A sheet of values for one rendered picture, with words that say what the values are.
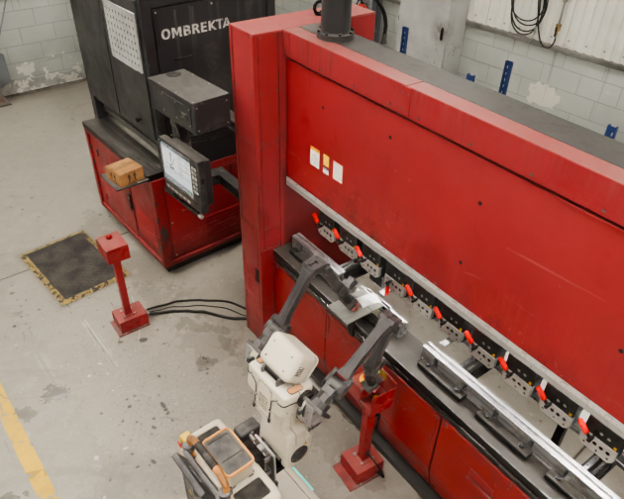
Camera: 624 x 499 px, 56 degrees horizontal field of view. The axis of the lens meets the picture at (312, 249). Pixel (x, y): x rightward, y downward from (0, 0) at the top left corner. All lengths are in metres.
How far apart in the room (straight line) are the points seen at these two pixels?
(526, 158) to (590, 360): 0.81
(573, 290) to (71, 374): 3.40
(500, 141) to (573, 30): 4.67
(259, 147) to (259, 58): 0.51
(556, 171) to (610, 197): 0.21
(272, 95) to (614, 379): 2.21
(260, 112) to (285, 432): 1.73
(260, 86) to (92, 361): 2.39
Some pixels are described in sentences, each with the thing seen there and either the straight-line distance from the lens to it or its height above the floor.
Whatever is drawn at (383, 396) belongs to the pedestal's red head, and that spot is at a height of 0.78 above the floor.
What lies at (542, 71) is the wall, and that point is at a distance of 7.21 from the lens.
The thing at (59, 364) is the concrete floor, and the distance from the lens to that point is 4.65.
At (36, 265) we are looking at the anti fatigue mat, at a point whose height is 0.02.
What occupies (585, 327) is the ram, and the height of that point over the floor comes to 1.70.
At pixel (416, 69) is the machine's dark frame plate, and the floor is 2.30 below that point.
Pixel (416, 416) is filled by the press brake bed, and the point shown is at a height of 0.61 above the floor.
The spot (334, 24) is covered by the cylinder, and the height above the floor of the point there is 2.38.
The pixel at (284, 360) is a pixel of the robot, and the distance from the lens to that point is 2.54.
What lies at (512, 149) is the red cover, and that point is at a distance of 2.32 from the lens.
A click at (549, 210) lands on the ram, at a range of 2.32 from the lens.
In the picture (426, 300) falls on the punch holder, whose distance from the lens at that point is 2.99.
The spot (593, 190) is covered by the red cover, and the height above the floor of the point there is 2.23.
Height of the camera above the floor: 3.23
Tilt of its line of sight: 37 degrees down
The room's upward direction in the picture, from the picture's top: 2 degrees clockwise
